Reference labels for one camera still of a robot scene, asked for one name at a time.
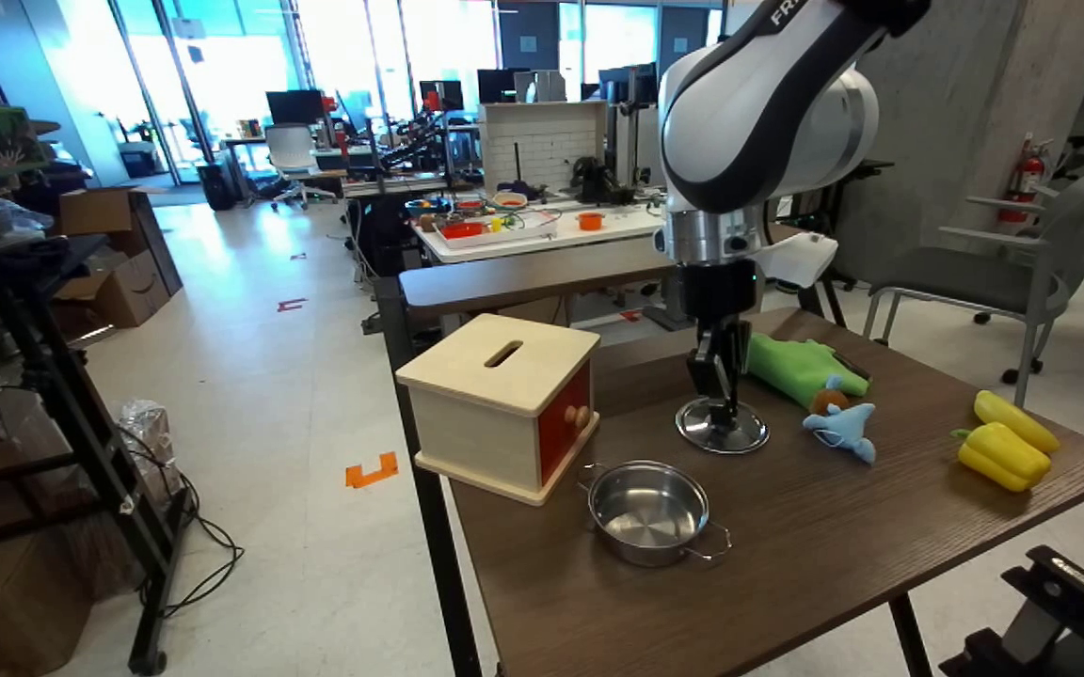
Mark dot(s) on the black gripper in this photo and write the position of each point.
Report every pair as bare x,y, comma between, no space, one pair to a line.
720,292

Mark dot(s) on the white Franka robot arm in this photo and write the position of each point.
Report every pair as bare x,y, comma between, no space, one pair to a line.
754,113

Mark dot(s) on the small steel pot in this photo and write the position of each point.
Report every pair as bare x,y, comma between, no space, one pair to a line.
648,511

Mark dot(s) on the green plush toy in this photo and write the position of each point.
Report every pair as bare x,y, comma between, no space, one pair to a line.
806,367

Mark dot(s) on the blue plush toy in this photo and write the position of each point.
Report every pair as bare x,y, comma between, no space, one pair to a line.
845,430

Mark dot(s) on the orange bowl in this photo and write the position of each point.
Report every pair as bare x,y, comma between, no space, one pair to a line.
590,223

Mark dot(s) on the long brown wooden table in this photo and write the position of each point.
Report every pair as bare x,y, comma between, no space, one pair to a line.
544,279

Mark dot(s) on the white work table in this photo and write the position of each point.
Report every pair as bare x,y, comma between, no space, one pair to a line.
567,229

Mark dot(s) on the wooden box with orange drawer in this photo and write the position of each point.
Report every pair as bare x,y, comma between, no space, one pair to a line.
490,379

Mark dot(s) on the white partition panel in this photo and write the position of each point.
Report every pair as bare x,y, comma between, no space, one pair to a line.
544,145

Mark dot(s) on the red tray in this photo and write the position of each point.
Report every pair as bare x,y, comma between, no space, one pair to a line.
461,229

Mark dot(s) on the yellow toy banana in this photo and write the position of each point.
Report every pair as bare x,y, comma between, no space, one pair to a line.
1014,419

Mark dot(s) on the yellow toy bell pepper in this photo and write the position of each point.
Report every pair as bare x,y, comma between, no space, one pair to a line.
1008,452

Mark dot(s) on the gray plastic chair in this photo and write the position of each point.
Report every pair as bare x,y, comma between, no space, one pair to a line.
1057,239

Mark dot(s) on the red fire extinguisher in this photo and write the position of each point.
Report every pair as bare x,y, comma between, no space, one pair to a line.
1025,175

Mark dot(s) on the black mounting platform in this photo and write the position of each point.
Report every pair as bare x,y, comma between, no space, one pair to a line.
1057,602

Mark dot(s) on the white office chair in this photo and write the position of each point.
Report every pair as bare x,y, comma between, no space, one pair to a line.
294,154

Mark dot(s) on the small black monitor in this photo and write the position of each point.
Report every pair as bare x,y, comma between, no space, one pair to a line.
294,108

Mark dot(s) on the clear plastic bag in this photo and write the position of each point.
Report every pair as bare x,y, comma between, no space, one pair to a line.
148,436

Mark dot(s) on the open cardboard box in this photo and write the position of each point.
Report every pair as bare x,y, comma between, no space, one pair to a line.
130,292

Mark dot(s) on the closed cardboard box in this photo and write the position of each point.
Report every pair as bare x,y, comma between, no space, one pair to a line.
99,213

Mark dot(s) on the black metal rack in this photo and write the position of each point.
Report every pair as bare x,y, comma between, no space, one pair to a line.
79,425

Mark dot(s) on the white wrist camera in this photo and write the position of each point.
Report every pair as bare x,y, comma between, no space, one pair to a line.
804,257

